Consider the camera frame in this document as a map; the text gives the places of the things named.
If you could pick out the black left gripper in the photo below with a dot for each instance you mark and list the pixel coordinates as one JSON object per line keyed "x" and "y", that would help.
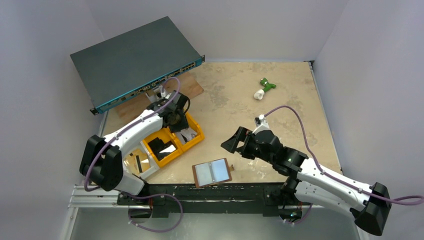
{"x": 174, "y": 121}

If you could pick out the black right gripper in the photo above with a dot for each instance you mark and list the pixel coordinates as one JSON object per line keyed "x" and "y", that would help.
{"x": 247, "y": 145}

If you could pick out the brown leather card holder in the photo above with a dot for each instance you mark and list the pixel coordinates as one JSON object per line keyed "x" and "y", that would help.
{"x": 211, "y": 173}

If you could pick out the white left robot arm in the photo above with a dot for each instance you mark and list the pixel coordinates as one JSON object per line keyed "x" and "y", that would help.
{"x": 102, "y": 162}

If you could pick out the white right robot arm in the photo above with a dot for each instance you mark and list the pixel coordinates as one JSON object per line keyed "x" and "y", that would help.
{"x": 328, "y": 188}

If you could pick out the top silver magnetic stripe card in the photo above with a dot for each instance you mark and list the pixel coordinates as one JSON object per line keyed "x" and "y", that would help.
{"x": 186, "y": 135}

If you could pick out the yellow bin with silver cards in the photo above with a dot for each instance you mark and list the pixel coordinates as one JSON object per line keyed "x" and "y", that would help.
{"x": 196, "y": 127}

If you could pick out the yellow bin with black cards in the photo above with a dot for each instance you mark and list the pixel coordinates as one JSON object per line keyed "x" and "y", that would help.
{"x": 165, "y": 135}

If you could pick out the top black VIP card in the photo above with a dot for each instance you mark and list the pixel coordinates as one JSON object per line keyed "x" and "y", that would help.
{"x": 160, "y": 148}

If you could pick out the white bin with gold cards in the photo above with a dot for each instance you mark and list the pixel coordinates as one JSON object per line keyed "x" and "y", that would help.
{"x": 154, "y": 166}

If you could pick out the plywood board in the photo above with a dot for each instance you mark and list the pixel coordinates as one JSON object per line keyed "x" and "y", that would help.
{"x": 132, "y": 108}

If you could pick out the green and white plastic fitting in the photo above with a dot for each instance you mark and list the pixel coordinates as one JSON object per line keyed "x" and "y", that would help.
{"x": 266, "y": 86}

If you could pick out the grey metal bracket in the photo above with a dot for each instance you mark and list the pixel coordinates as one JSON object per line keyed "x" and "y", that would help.
{"x": 157, "y": 93}

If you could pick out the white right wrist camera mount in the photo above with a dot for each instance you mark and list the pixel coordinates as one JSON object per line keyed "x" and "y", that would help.
{"x": 261, "y": 124}

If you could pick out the black metal base rail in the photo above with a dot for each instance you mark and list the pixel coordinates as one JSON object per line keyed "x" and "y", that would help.
{"x": 267, "y": 199}

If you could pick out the grey network switch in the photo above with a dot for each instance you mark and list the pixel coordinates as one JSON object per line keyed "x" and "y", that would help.
{"x": 122, "y": 67}

